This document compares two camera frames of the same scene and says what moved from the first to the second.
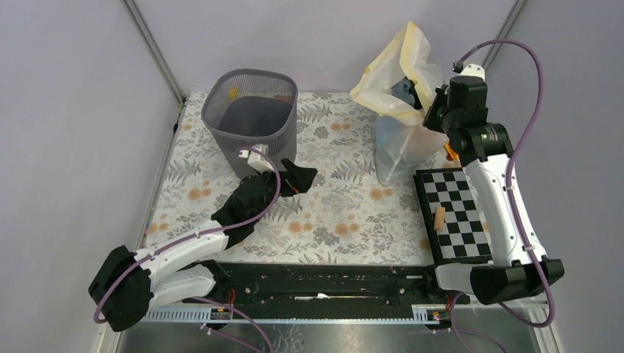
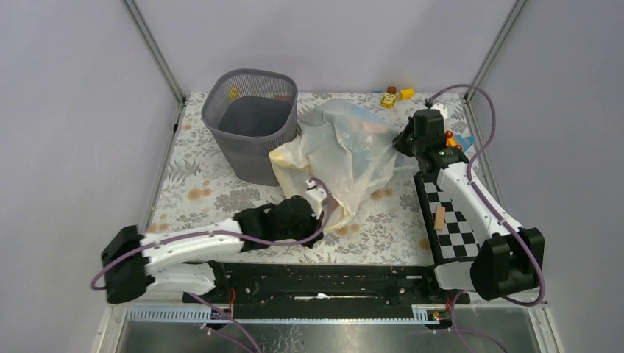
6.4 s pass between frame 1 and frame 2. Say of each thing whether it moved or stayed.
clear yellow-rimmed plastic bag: moved
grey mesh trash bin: stayed
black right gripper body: moved
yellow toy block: stayed
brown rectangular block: stayed
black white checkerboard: stayed
